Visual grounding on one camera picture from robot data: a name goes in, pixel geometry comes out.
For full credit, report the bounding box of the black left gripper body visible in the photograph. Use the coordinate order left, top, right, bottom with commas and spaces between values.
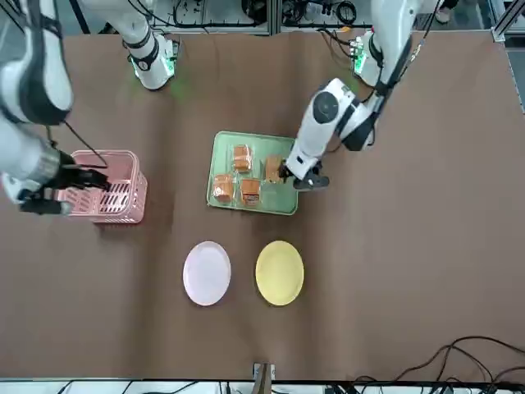
277, 160, 297, 185

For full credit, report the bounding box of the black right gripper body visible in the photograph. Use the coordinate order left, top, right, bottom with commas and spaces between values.
55, 152, 92, 193

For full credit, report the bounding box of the green rectangular tray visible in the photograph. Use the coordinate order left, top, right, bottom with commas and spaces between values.
206, 131, 299, 217

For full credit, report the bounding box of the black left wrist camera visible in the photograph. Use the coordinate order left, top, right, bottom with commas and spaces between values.
293, 163, 331, 191

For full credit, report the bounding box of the clear-wrapped bread pack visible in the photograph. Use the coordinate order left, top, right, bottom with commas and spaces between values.
211, 172, 237, 204
263, 154, 285, 184
231, 144, 254, 174

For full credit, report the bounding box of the black table cable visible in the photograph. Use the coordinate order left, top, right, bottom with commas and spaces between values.
352, 335, 525, 394

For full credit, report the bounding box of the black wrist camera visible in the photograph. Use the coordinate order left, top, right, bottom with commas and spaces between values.
19, 187, 71, 218
293, 163, 331, 191

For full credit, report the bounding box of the yellow round plate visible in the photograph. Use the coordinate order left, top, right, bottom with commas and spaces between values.
254, 240, 305, 307

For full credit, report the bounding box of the small pink plastic basket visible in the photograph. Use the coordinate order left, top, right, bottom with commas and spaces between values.
56, 149, 149, 226

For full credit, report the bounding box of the aluminium frame strut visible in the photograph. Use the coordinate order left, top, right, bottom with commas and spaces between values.
489, 0, 525, 43

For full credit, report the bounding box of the white round plate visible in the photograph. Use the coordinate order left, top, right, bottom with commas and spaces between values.
182, 241, 232, 307

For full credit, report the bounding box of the bread pack with red label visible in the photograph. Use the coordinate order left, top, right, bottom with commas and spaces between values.
238, 176, 264, 208

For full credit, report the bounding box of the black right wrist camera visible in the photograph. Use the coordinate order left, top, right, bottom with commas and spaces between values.
19, 187, 71, 218

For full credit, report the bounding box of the aluminium centre post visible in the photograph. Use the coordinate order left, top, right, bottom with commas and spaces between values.
253, 362, 277, 394

